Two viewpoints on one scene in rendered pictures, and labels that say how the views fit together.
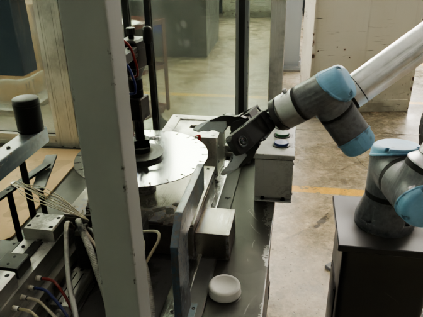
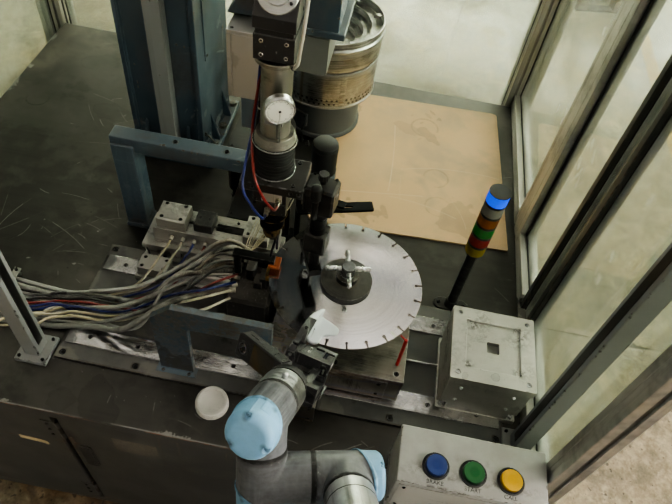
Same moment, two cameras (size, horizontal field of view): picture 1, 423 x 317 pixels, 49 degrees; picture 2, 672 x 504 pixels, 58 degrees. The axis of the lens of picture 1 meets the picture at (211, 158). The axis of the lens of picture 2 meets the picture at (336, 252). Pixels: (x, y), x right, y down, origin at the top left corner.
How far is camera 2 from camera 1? 1.22 m
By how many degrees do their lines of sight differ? 65
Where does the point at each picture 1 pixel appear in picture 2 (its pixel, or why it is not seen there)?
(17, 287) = (183, 231)
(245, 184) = not seen: hidden behind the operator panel
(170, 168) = (308, 310)
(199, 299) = (200, 379)
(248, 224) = (330, 439)
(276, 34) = (615, 408)
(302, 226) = not seen: outside the picture
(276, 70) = (585, 439)
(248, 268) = not seen: hidden behind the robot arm
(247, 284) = (219, 426)
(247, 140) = (245, 353)
